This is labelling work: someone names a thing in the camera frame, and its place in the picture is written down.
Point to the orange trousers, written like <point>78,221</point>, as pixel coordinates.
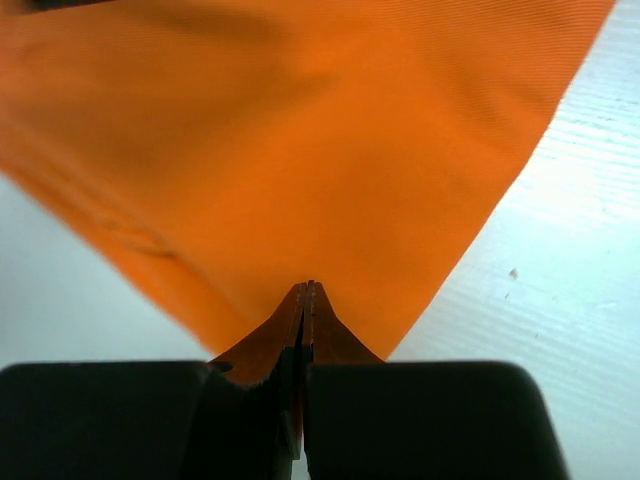
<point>219,152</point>

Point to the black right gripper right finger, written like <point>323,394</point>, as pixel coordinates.
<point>326,340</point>

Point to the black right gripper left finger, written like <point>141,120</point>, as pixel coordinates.
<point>261,414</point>

